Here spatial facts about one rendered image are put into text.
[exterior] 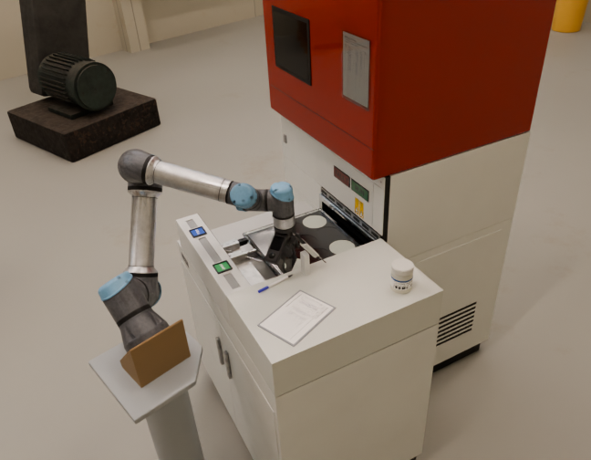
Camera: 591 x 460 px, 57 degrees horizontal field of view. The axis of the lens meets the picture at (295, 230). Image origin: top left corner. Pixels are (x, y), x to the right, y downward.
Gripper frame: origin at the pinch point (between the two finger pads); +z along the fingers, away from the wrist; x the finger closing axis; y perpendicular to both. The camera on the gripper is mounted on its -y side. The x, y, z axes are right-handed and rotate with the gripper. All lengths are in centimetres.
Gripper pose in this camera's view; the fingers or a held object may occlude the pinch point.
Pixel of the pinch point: (285, 274)
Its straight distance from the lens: 198.8
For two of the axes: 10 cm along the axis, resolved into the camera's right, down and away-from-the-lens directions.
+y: 3.6, -5.4, 7.6
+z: 0.5, 8.3, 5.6
